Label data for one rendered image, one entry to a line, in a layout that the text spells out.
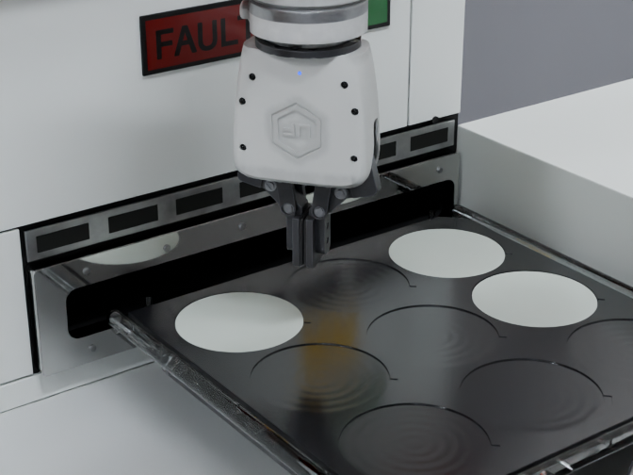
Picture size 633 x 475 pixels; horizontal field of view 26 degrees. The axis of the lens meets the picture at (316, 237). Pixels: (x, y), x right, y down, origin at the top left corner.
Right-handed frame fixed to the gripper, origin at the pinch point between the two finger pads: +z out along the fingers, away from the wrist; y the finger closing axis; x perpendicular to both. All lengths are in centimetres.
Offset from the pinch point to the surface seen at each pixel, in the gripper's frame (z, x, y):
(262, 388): 8.1, -9.2, -0.7
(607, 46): 49, 225, 6
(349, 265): 8.1, 12.3, 0.0
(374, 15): -10.8, 23.3, -0.9
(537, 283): 8.1, 13.2, 15.9
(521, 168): 3.2, 26.2, 12.3
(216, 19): -13.0, 10.5, -10.8
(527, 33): 54, 247, -16
